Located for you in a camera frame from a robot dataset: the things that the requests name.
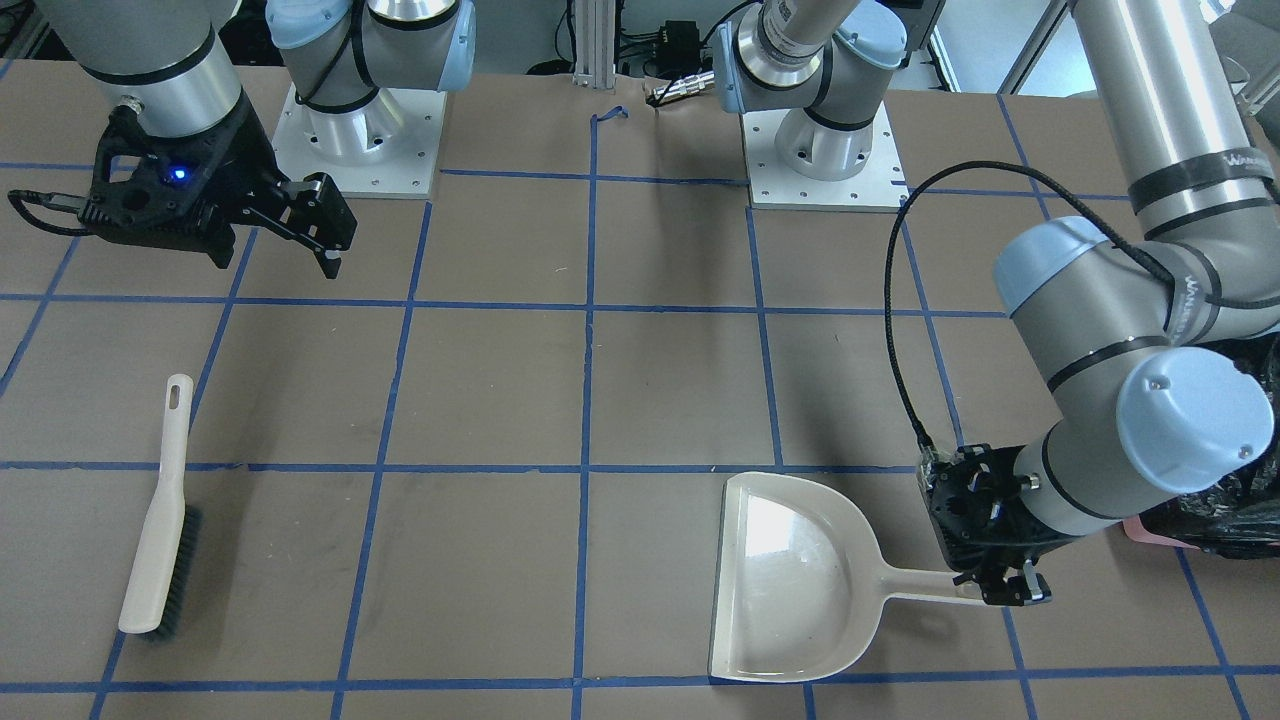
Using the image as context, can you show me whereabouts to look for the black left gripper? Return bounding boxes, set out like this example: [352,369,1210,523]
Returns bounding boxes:
[918,445,1061,607]

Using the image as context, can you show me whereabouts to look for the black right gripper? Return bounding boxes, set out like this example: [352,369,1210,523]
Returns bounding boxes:
[78,95,358,281]

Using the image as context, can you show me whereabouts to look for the beige plastic dustpan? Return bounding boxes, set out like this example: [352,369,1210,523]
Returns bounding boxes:
[708,471,983,683]

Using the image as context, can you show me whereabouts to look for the beige hand brush black bristles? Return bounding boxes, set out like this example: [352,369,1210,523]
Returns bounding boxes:
[118,373,202,642]

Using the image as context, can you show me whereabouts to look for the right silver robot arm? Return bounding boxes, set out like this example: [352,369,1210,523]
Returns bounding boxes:
[9,1,477,278]

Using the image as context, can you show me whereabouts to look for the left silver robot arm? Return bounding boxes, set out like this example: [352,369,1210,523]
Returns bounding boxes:
[884,1,1277,606]

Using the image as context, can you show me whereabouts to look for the black lined trash bin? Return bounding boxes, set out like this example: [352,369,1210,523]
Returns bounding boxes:
[1123,332,1279,560]

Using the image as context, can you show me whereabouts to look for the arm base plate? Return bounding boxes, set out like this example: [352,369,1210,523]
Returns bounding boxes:
[271,86,451,200]
[741,104,909,213]

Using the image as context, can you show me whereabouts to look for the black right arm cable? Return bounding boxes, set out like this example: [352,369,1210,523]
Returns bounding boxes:
[8,188,96,238]

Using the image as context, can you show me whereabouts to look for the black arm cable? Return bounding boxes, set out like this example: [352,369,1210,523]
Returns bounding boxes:
[884,160,1280,461]
[8,188,96,238]

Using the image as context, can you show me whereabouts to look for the aluminium frame post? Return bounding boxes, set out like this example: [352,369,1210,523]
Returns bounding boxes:
[570,0,620,94]

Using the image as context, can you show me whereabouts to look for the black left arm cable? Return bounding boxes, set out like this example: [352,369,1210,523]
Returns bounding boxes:
[884,160,1280,461]

